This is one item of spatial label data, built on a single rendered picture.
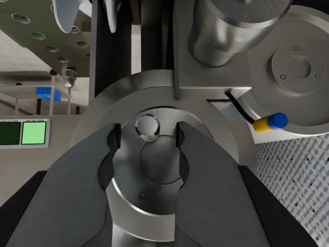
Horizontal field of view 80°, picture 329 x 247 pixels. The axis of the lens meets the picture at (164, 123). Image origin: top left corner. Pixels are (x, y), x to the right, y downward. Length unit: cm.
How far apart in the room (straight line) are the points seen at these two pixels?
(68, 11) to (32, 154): 42
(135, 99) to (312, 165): 22
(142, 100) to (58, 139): 41
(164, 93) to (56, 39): 32
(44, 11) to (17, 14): 5
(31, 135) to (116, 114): 42
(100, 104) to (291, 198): 28
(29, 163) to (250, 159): 50
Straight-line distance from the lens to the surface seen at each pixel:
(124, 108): 16
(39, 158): 56
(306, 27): 24
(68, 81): 55
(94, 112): 17
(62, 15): 20
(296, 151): 31
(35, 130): 56
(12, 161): 59
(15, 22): 43
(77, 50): 47
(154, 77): 17
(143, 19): 58
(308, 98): 21
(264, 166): 39
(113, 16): 19
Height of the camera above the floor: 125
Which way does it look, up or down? 9 degrees down
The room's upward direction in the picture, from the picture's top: 179 degrees clockwise
